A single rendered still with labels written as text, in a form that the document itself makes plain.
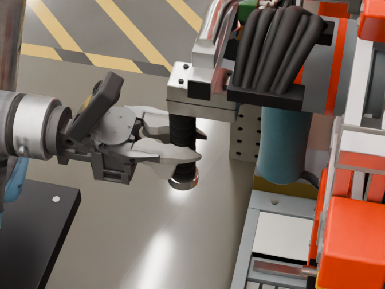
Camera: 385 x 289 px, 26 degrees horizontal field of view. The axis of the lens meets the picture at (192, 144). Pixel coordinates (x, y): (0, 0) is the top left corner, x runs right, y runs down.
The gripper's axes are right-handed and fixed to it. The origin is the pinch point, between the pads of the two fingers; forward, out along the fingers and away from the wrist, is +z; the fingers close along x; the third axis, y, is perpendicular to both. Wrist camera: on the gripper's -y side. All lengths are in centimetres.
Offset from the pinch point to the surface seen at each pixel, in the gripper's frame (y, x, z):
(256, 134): 72, -73, 1
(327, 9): 20, -59, 14
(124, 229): 83, -44, -27
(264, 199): 75, -54, 6
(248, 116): 66, -73, -1
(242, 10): 18, -53, -2
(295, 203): 75, -55, 14
